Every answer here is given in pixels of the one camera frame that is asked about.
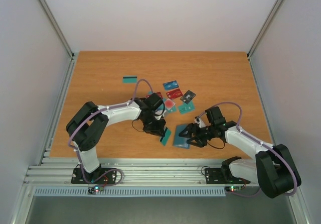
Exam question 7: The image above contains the black VIP card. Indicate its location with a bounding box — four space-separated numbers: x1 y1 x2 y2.
180 90 196 104

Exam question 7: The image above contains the red card left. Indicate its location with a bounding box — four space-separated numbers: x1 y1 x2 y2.
146 91 163 99

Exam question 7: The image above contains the controller board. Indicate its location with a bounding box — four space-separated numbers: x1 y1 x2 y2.
225 185 245 192
87 186 104 194

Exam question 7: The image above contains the teal card right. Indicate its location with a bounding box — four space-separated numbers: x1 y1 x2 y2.
178 101 195 115

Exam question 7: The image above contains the blue card top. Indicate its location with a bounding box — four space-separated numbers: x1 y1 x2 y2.
163 80 179 90

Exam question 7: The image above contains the grey slotted cable duct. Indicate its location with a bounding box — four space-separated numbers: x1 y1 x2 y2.
34 186 226 197

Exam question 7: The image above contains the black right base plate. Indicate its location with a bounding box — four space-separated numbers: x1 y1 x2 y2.
201 166 250 184

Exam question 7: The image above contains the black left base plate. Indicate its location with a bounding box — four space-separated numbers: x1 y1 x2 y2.
71 167 117 185

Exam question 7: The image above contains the blue card near centre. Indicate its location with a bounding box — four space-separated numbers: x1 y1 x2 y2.
154 108 165 120

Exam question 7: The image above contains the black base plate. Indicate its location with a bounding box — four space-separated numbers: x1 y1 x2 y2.
201 166 250 184
71 167 117 185

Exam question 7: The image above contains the blue card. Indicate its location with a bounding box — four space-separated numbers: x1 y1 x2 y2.
163 80 179 90
154 108 165 120

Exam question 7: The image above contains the white card red circle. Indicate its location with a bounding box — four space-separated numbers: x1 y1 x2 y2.
164 98 177 113

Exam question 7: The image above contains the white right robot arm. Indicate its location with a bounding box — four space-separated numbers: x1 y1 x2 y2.
178 104 301 198

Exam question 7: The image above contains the right controller board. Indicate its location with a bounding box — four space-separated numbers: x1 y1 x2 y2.
225 185 245 192

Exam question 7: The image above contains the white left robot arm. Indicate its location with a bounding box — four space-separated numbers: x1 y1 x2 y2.
66 93 166 183

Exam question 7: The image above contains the red card right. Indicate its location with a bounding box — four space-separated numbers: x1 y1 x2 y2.
166 88 183 99

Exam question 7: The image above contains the teal card with signature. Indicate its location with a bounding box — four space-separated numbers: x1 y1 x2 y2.
159 128 172 146

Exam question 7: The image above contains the teal card black stripe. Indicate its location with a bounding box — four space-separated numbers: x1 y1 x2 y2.
122 76 137 84

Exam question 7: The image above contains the left controller board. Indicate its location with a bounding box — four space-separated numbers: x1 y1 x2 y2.
87 186 104 194

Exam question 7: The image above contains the teal leather card holder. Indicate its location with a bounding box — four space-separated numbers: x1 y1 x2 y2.
173 124 190 149

